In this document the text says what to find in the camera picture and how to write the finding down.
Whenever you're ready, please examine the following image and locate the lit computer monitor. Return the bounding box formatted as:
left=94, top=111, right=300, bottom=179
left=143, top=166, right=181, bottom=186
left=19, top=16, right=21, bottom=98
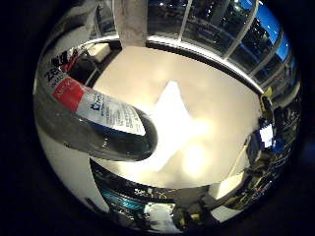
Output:
left=258, top=123, right=276, bottom=149

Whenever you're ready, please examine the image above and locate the white box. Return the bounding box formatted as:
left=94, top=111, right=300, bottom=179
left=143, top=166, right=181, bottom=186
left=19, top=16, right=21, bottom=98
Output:
left=87, top=42, right=111, bottom=63

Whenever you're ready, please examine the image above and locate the grey concrete pillar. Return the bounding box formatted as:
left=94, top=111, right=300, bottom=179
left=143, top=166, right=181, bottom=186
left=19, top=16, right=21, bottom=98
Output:
left=112, top=0, right=150, bottom=48

